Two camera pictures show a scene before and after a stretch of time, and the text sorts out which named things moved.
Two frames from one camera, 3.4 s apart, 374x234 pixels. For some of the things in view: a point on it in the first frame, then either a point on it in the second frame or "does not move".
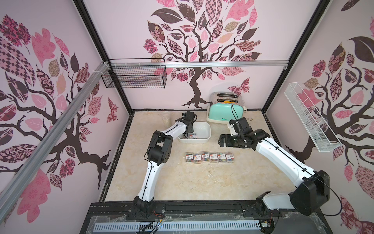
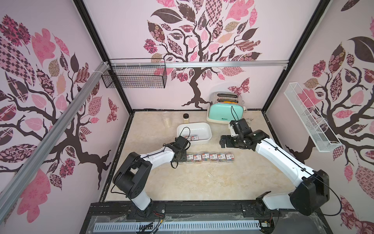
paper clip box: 222,157 does not move
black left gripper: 190,129 to 183,157
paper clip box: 214,157 does not move
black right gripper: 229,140 does not move
